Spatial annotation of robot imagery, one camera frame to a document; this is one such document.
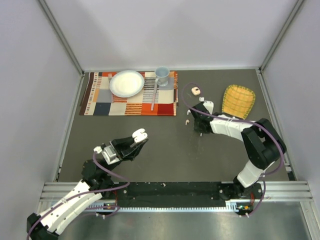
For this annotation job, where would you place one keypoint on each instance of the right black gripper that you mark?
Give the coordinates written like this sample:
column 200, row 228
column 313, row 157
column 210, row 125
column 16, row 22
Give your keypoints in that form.
column 197, row 129

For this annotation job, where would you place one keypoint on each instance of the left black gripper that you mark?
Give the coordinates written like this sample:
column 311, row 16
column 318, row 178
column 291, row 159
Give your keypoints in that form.
column 123, row 149

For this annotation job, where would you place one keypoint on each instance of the white earbud case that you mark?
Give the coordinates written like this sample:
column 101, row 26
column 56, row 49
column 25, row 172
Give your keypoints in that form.
column 139, row 135

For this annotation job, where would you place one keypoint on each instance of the light blue cup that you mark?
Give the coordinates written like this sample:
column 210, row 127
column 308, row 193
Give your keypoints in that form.
column 162, row 76

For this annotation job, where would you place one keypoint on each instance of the pink earbud case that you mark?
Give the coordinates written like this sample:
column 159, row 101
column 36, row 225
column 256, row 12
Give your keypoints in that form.
column 195, row 91

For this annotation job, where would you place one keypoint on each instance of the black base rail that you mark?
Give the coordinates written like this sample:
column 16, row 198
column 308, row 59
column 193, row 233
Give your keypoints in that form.
column 183, row 194

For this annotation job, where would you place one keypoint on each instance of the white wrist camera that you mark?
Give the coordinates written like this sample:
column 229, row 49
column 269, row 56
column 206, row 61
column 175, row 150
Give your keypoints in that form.
column 108, row 153
column 208, row 105

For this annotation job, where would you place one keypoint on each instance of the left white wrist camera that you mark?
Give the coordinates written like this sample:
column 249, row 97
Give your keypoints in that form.
column 108, row 153

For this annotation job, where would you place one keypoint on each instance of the white plate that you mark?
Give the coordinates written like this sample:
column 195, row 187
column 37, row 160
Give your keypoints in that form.
column 126, row 83

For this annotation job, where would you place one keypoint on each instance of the patchwork placemat cloth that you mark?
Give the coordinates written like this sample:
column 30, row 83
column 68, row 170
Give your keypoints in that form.
column 98, row 100

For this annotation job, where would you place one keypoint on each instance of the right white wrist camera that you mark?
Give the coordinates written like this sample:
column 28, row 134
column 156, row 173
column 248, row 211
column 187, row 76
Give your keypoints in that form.
column 208, row 105

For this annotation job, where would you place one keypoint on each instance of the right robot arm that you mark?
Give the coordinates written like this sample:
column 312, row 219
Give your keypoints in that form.
column 262, row 143

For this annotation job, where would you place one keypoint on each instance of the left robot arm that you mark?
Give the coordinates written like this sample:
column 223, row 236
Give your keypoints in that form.
column 97, row 182

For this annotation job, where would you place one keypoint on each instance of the yellow woven basket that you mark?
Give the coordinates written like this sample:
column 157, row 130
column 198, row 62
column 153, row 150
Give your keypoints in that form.
column 238, row 101

